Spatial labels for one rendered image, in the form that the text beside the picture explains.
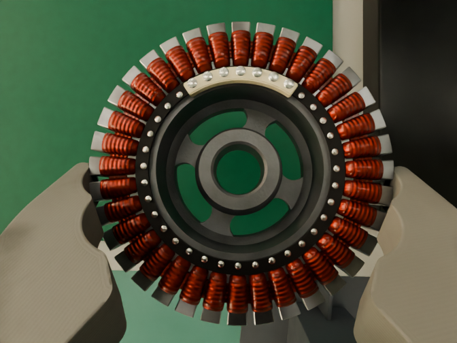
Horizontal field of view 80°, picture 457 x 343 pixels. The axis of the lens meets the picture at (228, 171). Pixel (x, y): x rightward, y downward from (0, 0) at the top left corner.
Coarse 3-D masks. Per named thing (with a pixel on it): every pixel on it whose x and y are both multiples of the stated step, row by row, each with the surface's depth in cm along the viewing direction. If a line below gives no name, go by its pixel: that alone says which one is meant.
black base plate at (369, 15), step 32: (384, 0) 16; (416, 0) 16; (448, 0) 16; (384, 32) 16; (416, 32) 16; (448, 32) 16; (384, 64) 16; (416, 64) 16; (448, 64) 16; (384, 96) 16; (416, 96) 16; (448, 96) 16; (384, 128) 16; (416, 128) 16; (448, 128) 16; (384, 160) 16; (416, 160) 16; (448, 160) 16; (448, 192) 16
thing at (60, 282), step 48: (48, 192) 9; (0, 240) 7; (48, 240) 7; (96, 240) 9; (0, 288) 6; (48, 288) 6; (96, 288) 6; (0, 336) 5; (48, 336) 5; (96, 336) 6
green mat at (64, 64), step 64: (0, 0) 19; (64, 0) 19; (128, 0) 19; (192, 0) 19; (256, 0) 18; (320, 0) 18; (0, 64) 19; (64, 64) 19; (128, 64) 18; (0, 128) 18; (64, 128) 18; (0, 192) 18; (192, 192) 18
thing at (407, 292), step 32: (416, 192) 9; (384, 224) 9; (416, 224) 8; (448, 224) 8; (384, 256) 7; (416, 256) 7; (448, 256) 7; (384, 288) 6; (416, 288) 6; (448, 288) 6; (384, 320) 6; (416, 320) 5; (448, 320) 5
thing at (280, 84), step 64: (192, 64) 10; (256, 64) 10; (320, 64) 10; (128, 128) 10; (192, 128) 12; (256, 128) 12; (320, 128) 10; (128, 192) 10; (256, 192) 11; (320, 192) 10; (384, 192) 10; (128, 256) 10; (192, 256) 10; (256, 256) 10; (320, 256) 9; (256, 320) 10
